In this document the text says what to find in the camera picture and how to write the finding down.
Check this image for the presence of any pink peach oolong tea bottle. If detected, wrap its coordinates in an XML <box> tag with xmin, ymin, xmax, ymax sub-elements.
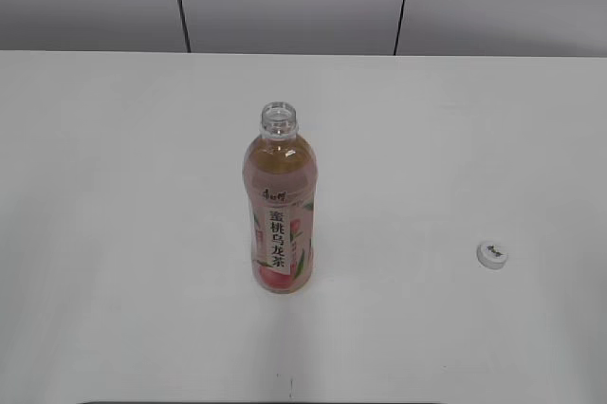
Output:
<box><xmin>243</xmin><ymin>101</ymin><xmax>318</xmax><ymax>294</ymax></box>

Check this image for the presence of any white bottle cap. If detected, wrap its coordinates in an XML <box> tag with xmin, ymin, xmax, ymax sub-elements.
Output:
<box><xmin>476</xmin><ymin>241</ymin><xmax>509</xmax><ymax>270</ymax></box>

